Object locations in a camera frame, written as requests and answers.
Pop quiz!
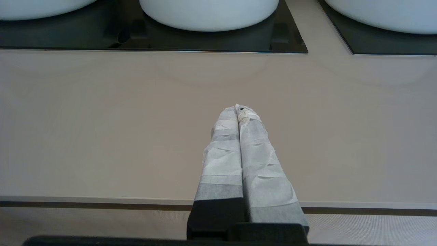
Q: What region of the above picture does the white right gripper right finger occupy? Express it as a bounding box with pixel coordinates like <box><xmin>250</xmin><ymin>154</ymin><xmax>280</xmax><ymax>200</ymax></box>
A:
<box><xmin>235</xmin><ymin>104</ymin><xmax>310</xmax><ymax>227</ymax></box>

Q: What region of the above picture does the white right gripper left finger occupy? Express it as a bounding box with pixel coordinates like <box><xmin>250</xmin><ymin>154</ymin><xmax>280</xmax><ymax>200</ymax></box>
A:
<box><xmin>186</xmin><ymin>106</ymin><xmax>247</xmax><ymax>240</ymax></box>

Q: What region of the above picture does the white round cooking pot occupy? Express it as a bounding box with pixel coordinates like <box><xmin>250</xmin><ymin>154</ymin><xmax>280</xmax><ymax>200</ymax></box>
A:
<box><xmin>139</xmin><ymin>0</ymin><xmax>280</xmax><ymax>32</ymax></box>
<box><xmin>324</xmin><ymin>0</ymin><xmax>437</xmax><ymax>35</ymax></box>
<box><xmin>0</xmin><ymin>0</ymin><xmax>98</xmax><ymax>21</ymax></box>

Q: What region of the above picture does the narrow black glass cooktop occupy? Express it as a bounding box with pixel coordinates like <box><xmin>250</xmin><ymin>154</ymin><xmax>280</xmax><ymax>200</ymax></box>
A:
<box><xmin>318</xmin><ymin>0</ymin><xmax>437</xmax><ymax>56</ymax></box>

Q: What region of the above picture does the wide black glass cooktop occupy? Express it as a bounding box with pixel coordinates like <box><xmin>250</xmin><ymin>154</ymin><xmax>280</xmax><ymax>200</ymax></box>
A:
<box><xmin>0</xmin><ymin>0</ymin><xmax>309</xmax><ymax>54</ymax></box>

